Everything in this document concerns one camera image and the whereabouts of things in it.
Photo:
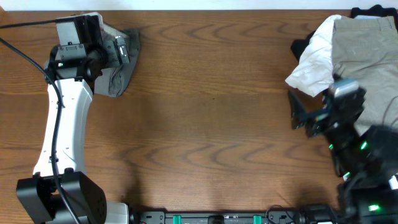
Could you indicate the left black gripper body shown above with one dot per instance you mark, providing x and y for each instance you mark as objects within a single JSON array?
[{"x": 109, "y": 58}]

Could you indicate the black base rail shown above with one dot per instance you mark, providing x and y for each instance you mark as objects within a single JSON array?
[{"x": 275, "y": 214}]

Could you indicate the dark grey shorts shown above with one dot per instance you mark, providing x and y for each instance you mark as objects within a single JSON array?
[{"x": 108, "y": 82}]

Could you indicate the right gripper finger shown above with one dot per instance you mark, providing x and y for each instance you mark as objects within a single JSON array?
[
  {"x": 298, "y": 112},
  {"x": 336, "y": 77}
]

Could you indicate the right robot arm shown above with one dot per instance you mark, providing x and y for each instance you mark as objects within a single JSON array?
[{"x": 367, "y": 162}]

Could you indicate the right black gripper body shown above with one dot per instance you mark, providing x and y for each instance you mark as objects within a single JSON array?
[{"x": 316, "y": 126}]

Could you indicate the white garment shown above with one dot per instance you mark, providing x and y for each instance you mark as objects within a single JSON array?
[{"x": 313, "y": 74}]

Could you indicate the black garment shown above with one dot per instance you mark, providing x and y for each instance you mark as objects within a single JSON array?
[{"x": 298, "y": 45}]

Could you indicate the khaki shorts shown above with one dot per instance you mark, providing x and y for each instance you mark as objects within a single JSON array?
[{"x": 366, "y": 50}]

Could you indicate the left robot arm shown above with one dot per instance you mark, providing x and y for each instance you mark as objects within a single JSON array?
[{"x": 59, "y": 190}]

